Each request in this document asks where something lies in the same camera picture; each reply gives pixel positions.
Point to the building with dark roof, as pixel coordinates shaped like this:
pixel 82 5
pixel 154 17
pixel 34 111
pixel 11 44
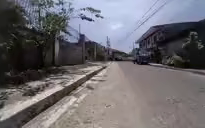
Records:
pixel 170 41

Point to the pole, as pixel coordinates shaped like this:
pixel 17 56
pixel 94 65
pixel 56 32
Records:
pixel 108 45

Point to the grey concrete wall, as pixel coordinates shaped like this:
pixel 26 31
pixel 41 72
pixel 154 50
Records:
pixel 70 53

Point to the dark vehicle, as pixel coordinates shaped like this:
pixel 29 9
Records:
pixel 142 59

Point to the bush by building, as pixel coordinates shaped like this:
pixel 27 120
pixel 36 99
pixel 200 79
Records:
pixel 190 50

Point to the raised concrete pavement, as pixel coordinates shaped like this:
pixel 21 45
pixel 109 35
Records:
pixel 30 88

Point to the concrete kerb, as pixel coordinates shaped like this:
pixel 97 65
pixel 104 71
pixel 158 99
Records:
pixel 53 96

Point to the pale pavement strip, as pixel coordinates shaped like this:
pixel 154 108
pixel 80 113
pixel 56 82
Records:
pixel 186 69

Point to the trees behind wall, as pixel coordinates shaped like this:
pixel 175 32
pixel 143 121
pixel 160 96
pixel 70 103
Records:
pixel 20 30

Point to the grey asphalt road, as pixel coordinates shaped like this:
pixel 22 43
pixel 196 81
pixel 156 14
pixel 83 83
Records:
pixel 146 96

